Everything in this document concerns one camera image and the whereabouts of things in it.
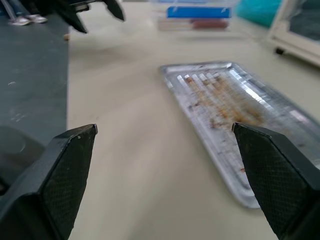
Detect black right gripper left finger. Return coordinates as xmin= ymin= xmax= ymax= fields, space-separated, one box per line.
xmin=0 ymin=123 xmax=99 ymax=240

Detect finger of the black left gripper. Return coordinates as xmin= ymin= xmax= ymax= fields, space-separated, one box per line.
xmin=56 ymin=7 xmax=89 ymax=35
xmin=101 ymin=0 xmax=125 ymax=22

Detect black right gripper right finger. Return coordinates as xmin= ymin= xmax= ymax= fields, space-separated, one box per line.
xmin=231 ymin=122 xmax=320 ymax=240

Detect white sneaker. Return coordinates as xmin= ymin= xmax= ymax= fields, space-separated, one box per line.
xmin=8 ymin=16 xmax=32 ymax=26
xmin=26 ymin=14 xmax=48 ymax=24

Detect clear plastic box blue clips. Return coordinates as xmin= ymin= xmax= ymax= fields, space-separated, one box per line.
xmin=149 ymin=0 xmax=241 ymax=32

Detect red sausage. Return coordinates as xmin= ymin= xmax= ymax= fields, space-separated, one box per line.
xmin=189 ymin=19 xmax=230 ymax=30

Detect silver metal baking tray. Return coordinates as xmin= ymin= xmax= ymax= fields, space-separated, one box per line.
xmin=159 ymin=60 xmax=320 ymax=210

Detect teal fabric bag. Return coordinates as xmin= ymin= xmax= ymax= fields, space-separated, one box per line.
xmin=236 ymin=0 xmax=283 ymax=28

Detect white toaster oven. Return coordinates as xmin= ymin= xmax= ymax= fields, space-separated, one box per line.
xmin=266 ymin=0 xmax=320 ymax=67

